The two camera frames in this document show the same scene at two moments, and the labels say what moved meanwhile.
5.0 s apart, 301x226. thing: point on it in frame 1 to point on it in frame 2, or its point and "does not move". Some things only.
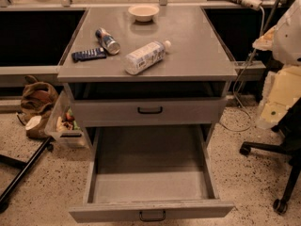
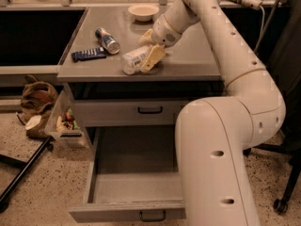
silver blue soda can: (107, 40) does not move
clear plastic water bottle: (146, 57) does not move
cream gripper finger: (265, 42) to (147, 39)
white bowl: (143, 12) does not move
